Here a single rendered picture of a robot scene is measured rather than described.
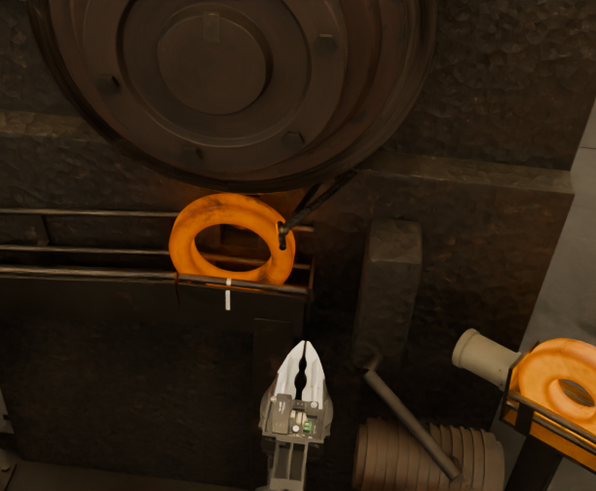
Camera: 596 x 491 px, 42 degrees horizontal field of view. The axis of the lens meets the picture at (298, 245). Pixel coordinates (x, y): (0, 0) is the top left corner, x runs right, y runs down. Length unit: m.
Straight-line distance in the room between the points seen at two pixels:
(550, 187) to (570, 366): 0.26
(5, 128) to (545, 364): 0.83
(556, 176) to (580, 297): 1.19
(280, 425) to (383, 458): 0.33
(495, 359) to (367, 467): 0.25
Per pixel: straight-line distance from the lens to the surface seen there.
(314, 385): 0.97
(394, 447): 1.22
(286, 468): 0.92
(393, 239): 1.12
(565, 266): 2.44
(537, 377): 1.12
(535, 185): 1.16
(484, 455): 1.24
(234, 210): 1.09
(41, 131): 1.22
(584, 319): 2.30
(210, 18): 0.82
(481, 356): 1.15
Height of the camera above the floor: 1.52
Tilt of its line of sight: 41 degrees down
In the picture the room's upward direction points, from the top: 4 degrees clockwise
